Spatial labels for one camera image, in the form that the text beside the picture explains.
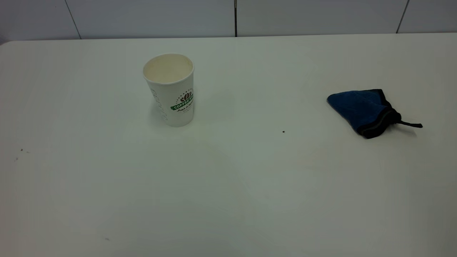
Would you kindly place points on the white paper coffee cup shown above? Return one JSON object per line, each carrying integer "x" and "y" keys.
{"x": 171, "y": 103}

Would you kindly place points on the blue cloth with black trim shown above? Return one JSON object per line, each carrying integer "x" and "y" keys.
{"x": 360, "y": 107}

